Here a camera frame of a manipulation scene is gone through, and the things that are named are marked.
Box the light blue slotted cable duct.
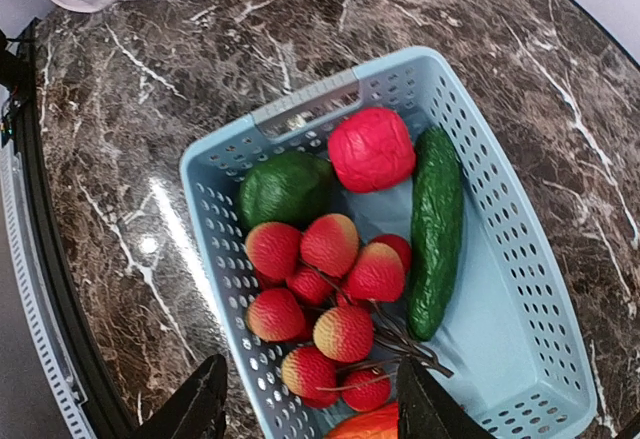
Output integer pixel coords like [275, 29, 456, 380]
[1, 141, 95, 439]

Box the light blue plastic basket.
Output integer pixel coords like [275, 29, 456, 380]
[180, 47, 596, 438]

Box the green toy avocado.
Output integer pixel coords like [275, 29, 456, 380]
[236, 151, 335, 229]

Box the green toy cucumber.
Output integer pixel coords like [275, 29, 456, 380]
[407, 127, 464, 341]

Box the black front rail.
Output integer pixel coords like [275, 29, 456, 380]
[1, 20, 137, 438]

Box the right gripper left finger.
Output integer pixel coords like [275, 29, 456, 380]
[137, 354, 228, 439]

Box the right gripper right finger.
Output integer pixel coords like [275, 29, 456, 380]
[396, 356, 493, 439]

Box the red toy fruit ball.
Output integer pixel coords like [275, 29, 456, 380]
[328, 107, 416, 194]

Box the red lychee bunch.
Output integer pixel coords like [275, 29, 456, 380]
[245, 213, 453, 413]

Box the orange red toy mango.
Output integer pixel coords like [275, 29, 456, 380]
[325, 402, 399, 439]

